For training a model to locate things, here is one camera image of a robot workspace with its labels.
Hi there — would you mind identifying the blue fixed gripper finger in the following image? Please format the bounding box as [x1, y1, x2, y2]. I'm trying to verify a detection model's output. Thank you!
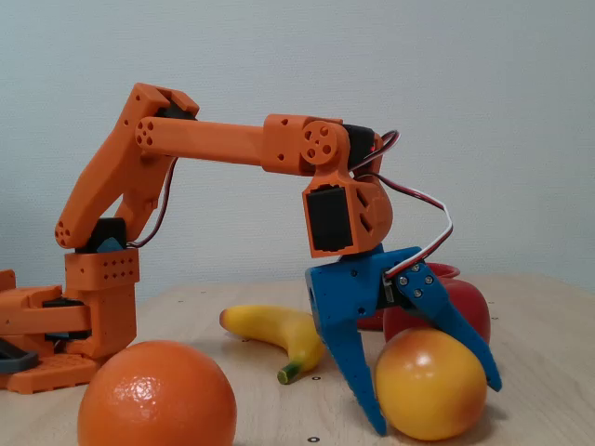
[320, 328, 389, 437]

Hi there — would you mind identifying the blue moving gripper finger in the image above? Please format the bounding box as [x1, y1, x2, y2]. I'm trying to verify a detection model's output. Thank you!
[394, 259, 504, 393]

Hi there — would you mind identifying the blue gripper body with servo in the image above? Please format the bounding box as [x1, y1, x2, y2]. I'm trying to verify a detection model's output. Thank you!
[305, 243, 422, 334]

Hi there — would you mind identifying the yellow orange peach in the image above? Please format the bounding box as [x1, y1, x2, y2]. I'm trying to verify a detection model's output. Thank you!
[374, 326, 488, 441]

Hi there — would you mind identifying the red speckled bowl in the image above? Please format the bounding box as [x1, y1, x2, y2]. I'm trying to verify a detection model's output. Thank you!
[356, 262, 462, 332]

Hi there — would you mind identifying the red apple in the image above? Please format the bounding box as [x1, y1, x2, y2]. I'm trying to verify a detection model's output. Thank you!
[382, 278, 492, 359]

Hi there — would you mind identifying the yellow banana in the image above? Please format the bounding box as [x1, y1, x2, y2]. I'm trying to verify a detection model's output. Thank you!
[218, 304, 326, 386]

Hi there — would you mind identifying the orange fruit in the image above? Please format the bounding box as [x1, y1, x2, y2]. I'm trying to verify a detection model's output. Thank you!
[77, 339, 238, 446]

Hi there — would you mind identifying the dark grey table clamp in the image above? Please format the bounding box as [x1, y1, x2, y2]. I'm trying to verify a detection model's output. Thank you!
[0, 337, 39, 374]

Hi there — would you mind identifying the white red gripper servo cable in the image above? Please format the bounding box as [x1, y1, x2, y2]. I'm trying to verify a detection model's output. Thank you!
[347, 129, 455, 280]

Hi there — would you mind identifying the dark arm servo cable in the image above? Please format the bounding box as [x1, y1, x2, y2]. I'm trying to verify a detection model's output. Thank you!
[126, 156, 180, 248]

